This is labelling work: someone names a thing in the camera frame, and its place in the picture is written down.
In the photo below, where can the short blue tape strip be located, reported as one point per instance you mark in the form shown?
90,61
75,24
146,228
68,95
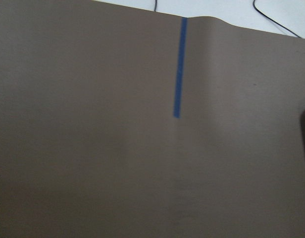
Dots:
180,68

